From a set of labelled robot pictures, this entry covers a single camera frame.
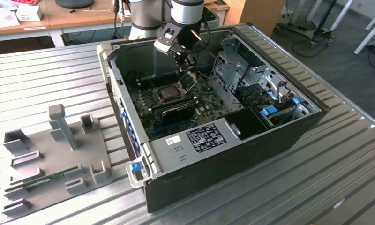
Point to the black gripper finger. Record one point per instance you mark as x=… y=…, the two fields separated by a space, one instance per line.
x=190 y=62
x=179 y=63

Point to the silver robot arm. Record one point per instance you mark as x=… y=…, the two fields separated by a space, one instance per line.
x=187 y=11

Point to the CPU socket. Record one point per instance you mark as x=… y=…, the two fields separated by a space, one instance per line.
x=173 y=101

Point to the blue expansion slot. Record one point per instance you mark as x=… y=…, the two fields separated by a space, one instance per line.
x=161 y=129

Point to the silver drive cage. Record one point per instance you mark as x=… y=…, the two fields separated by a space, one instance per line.
x=229 y=70

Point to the green motherboard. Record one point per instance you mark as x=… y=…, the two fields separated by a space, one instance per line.
x=206 y=103

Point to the black graphics card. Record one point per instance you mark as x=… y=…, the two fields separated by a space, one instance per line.
x=178 y=116

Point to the wooden cabinet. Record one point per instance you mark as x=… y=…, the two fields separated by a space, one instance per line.
x=262 y=14

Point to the hard disk in blue carrier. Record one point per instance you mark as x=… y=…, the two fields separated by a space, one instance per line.
x=270 y=110

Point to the wooden desk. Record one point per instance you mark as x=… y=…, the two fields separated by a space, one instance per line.
x=82 y=16

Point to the blue drive clip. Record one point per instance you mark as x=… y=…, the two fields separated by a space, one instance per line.
x=296 y=101

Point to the silver power supply unit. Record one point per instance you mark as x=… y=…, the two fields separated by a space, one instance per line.
x=166 y=154

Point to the black round cushion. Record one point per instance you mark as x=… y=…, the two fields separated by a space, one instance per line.
x=75 y=3

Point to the black wheeled stand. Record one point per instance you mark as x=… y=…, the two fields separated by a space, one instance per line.
x=324 y=21

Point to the blue case latch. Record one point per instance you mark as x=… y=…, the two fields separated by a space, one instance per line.
x=137 y=167

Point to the black grey PC case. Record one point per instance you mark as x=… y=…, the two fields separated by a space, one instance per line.
x=222 y=168

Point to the white cardboard box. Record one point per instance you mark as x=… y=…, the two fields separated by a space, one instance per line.
x=30 y=11

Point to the red small items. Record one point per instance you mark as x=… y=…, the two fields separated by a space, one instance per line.
x=24 y=2

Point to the grey parts rack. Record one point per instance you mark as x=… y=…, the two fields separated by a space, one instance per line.
x=50 y=161

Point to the white plastic bag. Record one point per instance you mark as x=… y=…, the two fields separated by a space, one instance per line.
x=0 y=18

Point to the green RAM stick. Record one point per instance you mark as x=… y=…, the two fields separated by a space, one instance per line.
x=43 y=180

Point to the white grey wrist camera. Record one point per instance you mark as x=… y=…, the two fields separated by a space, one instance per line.
x=167 y=38

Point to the blue bracket clip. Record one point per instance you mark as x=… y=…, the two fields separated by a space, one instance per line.
x=122 y=115

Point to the white table frame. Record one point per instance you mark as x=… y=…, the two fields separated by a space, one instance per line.
x=373 y=35

